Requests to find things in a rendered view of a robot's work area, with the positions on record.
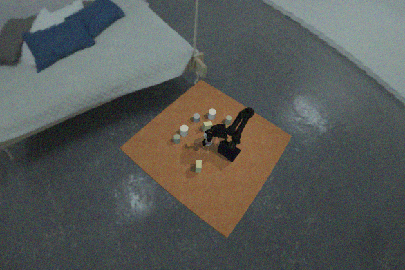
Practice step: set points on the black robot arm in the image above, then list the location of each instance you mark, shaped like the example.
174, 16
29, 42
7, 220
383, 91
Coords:
243, 115

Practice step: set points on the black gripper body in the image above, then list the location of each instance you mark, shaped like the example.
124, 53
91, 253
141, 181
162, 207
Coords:
210, 136

